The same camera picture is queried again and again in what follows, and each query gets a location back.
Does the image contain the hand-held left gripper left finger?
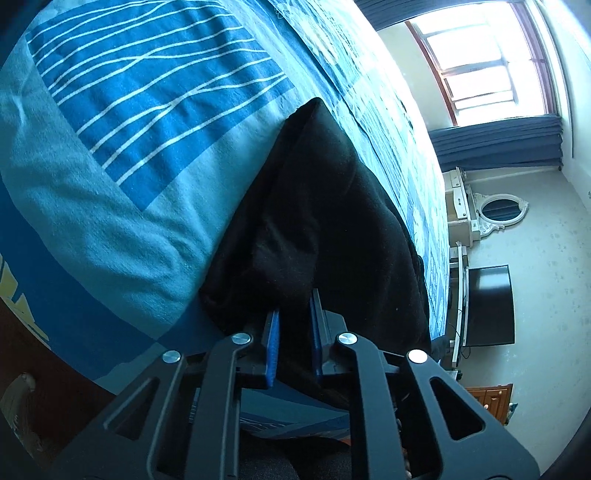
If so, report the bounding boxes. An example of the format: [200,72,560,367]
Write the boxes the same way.
[46,309,282,480]

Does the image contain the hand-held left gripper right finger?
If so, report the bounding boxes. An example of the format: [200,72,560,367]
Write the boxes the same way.
[309,288,541,480]

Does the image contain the black pants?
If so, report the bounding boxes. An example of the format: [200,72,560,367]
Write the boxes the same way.
[198,97,432,411]

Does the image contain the black television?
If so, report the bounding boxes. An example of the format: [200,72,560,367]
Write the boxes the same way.
[464,264,516,348]

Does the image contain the wooden cabinet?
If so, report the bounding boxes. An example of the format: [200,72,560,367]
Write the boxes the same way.
[464,384,514,417]

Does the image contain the white dresser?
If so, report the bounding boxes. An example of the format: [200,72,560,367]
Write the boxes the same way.
[444,167,477,250]

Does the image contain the oval white-framed mirror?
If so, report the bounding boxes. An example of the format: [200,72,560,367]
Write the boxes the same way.
[473,193,529,238]

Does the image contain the blue patterned bedsheet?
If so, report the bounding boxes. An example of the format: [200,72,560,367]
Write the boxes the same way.
[0,0,451,439]

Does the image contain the blue curtain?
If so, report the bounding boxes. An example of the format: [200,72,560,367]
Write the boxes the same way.
[358,0,509,32]
[429,114,566,172]

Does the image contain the window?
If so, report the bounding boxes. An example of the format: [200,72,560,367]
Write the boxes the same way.
[406,0,561,127]

